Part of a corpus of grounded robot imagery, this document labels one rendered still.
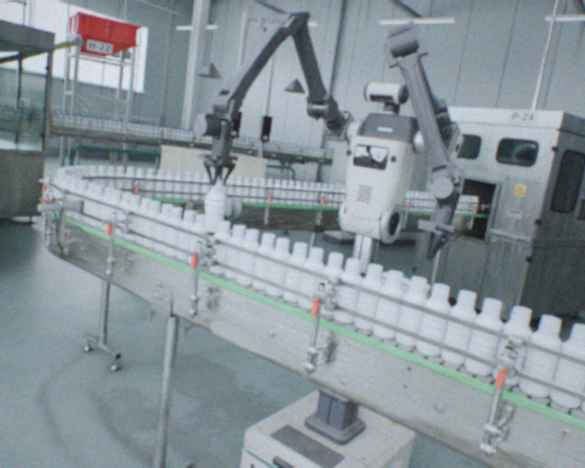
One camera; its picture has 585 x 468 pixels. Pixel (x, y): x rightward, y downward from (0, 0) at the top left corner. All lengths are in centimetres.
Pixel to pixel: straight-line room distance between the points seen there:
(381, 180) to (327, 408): 98
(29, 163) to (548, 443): 622
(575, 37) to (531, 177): 908
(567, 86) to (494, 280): 898
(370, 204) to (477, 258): 328
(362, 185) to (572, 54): 1191
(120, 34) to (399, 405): 746
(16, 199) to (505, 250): 541
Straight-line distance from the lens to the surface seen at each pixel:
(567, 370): 116
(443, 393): 122
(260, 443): 218
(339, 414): 220
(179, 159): 555
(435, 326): 121
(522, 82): 1373
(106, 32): 817
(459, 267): 525
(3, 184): 662
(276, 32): 175
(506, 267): 496
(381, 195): 190
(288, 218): 351
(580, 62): 1358
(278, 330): 143
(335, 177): 770
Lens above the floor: 145
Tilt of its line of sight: 11 degrees down
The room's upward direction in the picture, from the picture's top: 8 degrees clockwise
